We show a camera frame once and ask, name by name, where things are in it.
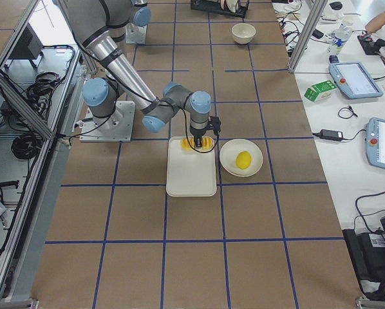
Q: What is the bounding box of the yellow ridged bread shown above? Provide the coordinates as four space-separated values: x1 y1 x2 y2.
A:
180 136 214 153

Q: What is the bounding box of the white rectangular tray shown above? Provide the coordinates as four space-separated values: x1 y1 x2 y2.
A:
166 136 217 197

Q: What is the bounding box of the cream ceramic bowl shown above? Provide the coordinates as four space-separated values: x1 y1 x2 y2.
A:
231 23 256 44

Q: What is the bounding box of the blue teach pendant upper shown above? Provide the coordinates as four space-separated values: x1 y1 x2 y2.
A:
328 62 383 99

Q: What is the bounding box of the yellow lemon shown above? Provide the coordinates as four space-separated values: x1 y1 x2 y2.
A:
235 151 252 169

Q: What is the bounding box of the clear water bottle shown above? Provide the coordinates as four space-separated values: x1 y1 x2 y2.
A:
326 16 353 55

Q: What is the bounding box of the black dish rack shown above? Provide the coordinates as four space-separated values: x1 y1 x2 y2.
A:
190 0 249 18

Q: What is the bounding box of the blue teach pendant lower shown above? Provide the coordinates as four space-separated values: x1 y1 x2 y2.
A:
366 117 385 169

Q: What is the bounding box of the green white carton box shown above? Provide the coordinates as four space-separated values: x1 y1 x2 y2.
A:
304 80 337 102

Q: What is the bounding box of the cream round plate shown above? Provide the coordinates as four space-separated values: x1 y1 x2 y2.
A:
220 139 263 177

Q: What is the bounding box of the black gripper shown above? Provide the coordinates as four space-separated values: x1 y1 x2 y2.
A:
189 126 207 147

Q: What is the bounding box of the blue teach pendant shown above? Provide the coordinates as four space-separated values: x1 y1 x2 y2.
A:
328 62 383 99
366 117 385 169

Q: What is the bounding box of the black power adapter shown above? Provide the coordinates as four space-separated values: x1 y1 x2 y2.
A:
319 129 344 142

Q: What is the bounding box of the aluminium frame post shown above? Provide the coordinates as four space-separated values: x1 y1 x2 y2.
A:
288 0 327 73

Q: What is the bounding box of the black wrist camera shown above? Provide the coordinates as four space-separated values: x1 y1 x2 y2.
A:
208 116 221 137

